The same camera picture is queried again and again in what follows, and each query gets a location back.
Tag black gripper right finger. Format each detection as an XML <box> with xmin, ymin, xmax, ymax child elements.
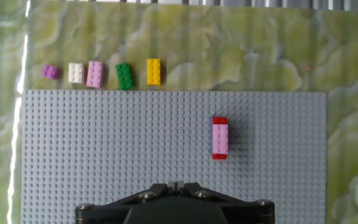
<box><xmin>175</xmin><ymin>181</ymin><xmax>275</xmax><ymax>224</ymax></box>

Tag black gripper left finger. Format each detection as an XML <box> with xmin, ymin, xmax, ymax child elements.
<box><xmin>75</xmin><ymin>181</ymin><xmax>176</xmax><ymax>224</ymax></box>

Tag pink Lego brick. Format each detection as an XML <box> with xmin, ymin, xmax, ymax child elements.
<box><xmin>211</xmin><ymin>123</ymin><xmax>229</xmax><ymax>156</ymax></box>
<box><xmin>86</xmin><ymin>60</ymin><xmax>104</xmax><ymax>89</ymax></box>

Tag red Lego brick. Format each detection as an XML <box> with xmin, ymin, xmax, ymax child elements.
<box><xmin>211</xmin><ymin>116</ymin><xmax>229</xmax><ymax>161</ymax></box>

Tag grey Lego baseplate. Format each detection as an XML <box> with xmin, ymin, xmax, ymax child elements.
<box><xmin>19</xmin><ymin>89</ymin><xmax>328</xmax><ymax>224</ymax></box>

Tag green Lego brick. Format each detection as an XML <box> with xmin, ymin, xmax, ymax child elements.
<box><xmin>115</xmin><ymin>62</ymin><xmax>134</xmax><ymax>91</ymax></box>

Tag white Lego brick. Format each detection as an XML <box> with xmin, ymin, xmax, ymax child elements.
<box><xmin>68</xmin><ymin>62</ymin><xmax>85</xmax><ymax>84</ymax></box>

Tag yellow Lego brick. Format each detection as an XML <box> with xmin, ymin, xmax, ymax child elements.
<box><xmin>146</xmin><ymin>58</ymin><xmax>162</xmax><ymax>86</ymax></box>

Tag small magenta Lego brick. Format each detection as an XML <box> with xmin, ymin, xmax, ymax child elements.
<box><xmin>40</xmin><ymin>63</ymin><xmax>61</xmax><ymax>80</ymax></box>

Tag green marble pattern mat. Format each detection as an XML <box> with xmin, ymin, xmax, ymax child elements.
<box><xmin>0</xmin><ymin>0</ymin><xmax>358</xmax><ymax>224</ymax></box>

